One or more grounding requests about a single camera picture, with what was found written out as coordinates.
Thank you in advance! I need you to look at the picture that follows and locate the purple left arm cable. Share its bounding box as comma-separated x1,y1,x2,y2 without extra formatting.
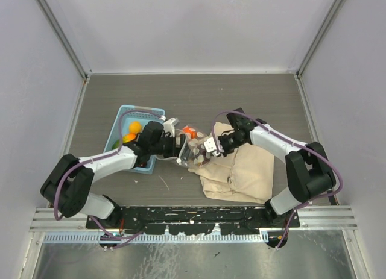
53,110,166,251

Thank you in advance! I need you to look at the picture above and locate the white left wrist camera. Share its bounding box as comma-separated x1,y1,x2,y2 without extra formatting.
163,118,179,137

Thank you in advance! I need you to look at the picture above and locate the aluminium frame rail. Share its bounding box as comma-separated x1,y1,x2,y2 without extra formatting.
36,0,90,81

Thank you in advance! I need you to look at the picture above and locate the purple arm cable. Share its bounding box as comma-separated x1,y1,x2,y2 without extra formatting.
210,110,344,249
53,110,166,251

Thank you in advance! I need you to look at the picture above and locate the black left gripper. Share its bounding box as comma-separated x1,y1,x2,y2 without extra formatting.
150,133,195,161

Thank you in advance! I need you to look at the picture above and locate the orange fake fruit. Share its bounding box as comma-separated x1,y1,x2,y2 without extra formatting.
183,126,197,139

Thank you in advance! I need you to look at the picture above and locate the yellow fake lemon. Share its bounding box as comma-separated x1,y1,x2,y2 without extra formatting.
128,121,142,134

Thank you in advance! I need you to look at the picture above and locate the beige folded fabric garment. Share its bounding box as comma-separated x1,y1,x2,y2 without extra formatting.
186,121,274,204

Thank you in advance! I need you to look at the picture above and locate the green fake fruit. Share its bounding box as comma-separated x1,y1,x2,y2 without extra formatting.
112,133,136,149

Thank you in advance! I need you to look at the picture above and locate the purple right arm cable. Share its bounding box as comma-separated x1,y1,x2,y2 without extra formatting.
210,110,344,249

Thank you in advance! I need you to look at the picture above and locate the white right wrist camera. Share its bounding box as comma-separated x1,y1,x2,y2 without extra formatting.
203,137,221,157

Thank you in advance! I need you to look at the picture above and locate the light blue plastic basket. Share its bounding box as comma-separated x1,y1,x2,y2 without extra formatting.
103,105,165,175

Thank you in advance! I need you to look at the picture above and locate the light blue slotted cable duct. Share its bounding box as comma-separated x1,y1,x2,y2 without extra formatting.
43,231,268,244

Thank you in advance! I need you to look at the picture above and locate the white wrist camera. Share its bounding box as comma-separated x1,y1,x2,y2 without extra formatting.
203,137,221,157
163,118,179,137

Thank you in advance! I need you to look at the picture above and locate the black paint-chipped base rail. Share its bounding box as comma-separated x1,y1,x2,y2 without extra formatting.
100,206,289,236

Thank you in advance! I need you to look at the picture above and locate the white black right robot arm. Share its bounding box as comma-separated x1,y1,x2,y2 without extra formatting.
212,108,338,227

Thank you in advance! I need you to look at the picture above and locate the clear polka dot zip bag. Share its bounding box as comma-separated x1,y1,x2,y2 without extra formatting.
155,127,209,169

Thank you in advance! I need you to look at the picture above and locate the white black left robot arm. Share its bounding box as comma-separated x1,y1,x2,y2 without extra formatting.
40,118,185,228

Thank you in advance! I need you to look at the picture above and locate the dark purple fake plum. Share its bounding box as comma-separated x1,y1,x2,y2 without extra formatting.
197,145,212,164

